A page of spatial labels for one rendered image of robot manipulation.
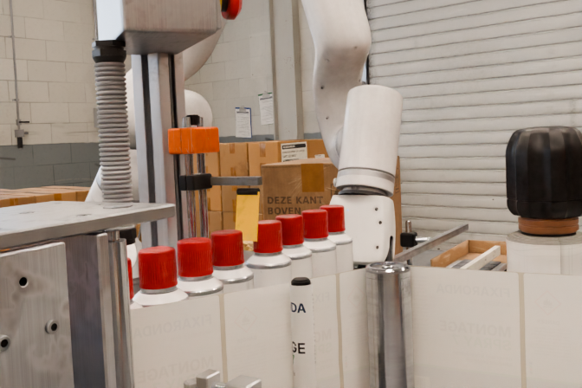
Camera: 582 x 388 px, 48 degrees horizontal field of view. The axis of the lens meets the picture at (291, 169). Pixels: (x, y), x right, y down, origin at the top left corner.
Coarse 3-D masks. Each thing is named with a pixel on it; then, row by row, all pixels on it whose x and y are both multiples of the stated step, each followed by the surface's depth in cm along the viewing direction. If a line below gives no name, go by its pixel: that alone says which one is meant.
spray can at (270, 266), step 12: (264, 228) 72; (276, 228) 73; (264, 240) 72; (276, 240) 73; (264, 252) 72; (276, 252) 73; (252, 264) 72; (264, 264) 72; (276, 264) 72; (288, 264) 73; (264, 276) 72; (276, 276) 72; (288, 276) 73
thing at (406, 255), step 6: (456, 228) 144; (462, 228) 146; (468, 228) 149; (444, 234) 136; (450, 234) 138; (456, 234) 142; (432, 240) 129; (438, 240) 132; (444, 240) 135; (414, 246) 123; (420, 246) 123; (426, 246) 126; (432, 246) 129; (402, 252) 118; (408, 252) 118; (414, 252) 120; (420, 252) 123; (396, 258) 113; (402, 258) 116; (408, 258) 118
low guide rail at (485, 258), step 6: (498, 246) 145; (486, 252) 139; (492, 252) 140; (498, 252) 145; (480, 258) 133; (486, 258) 136; (492, 258) 140; (468, 264) 127; (474, 264) 129; (480, 264) 132
